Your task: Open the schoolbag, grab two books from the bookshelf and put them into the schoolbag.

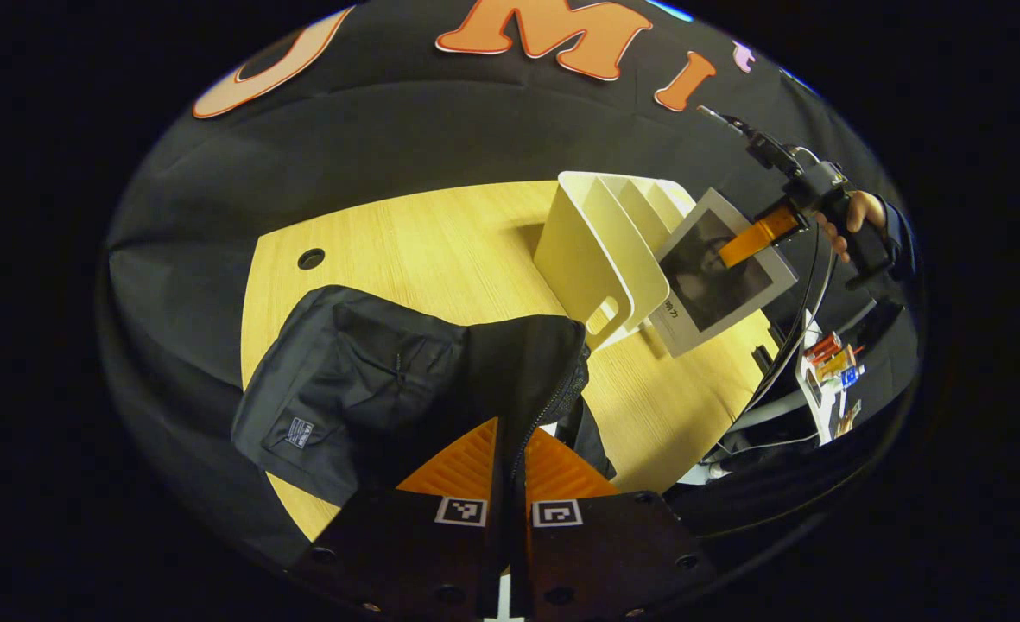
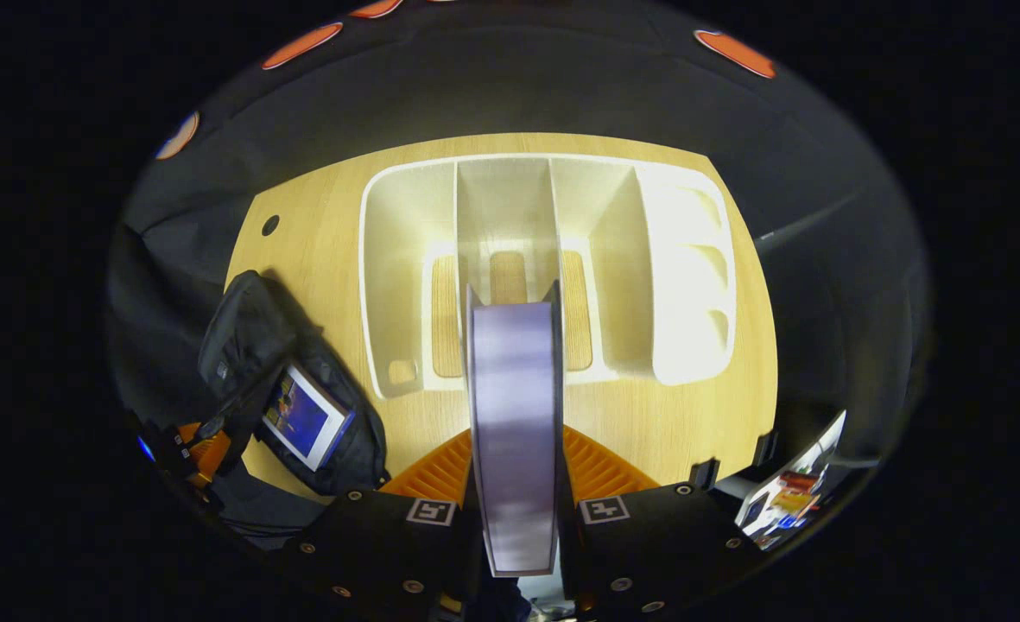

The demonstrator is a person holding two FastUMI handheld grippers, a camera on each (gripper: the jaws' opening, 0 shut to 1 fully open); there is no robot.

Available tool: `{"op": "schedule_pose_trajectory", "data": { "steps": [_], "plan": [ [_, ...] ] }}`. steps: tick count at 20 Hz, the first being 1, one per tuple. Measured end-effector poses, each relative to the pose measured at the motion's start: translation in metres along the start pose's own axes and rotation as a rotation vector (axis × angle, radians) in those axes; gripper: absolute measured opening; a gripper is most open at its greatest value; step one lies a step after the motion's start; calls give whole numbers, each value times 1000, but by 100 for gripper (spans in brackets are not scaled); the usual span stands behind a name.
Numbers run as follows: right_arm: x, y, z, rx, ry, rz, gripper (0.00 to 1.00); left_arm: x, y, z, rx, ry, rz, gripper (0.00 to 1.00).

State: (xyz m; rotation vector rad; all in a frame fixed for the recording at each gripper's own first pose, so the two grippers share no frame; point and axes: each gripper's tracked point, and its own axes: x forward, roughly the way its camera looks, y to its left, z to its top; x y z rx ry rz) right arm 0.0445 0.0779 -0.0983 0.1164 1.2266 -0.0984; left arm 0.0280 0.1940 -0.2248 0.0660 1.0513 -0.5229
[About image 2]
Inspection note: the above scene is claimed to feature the black schoolbag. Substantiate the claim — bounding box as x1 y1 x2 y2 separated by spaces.
197 270 390 498

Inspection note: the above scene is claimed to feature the white side table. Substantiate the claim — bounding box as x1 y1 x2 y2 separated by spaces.
734 410 847 551

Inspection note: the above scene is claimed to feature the white bookshelf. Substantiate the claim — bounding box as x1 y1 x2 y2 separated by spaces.
358 154 738 400

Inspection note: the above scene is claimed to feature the white book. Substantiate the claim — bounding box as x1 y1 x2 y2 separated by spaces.
465 279 564 578

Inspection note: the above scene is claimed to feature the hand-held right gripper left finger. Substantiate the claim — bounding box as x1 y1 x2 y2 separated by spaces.
263 429 486 622

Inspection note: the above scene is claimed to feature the blue book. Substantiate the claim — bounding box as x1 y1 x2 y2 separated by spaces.
261 363 357 473

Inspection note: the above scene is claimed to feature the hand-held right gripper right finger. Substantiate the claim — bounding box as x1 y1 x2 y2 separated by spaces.
557 425 770 619

